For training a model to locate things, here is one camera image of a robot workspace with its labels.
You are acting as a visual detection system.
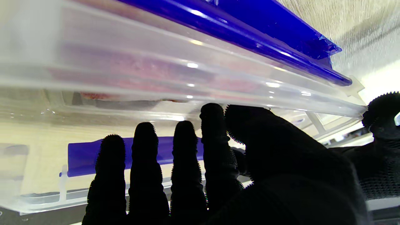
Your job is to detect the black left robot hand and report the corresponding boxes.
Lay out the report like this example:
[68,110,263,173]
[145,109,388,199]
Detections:
[331,92,400,200]

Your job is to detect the clear container with blue clips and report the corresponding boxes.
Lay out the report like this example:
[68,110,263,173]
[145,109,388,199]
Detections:
[0,0,368,216]

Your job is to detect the pink bacon slices stack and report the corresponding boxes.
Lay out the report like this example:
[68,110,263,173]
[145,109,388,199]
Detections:
[47,41,266,102]

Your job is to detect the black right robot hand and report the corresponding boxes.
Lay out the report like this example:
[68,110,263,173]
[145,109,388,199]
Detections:
[82,103,370,225]

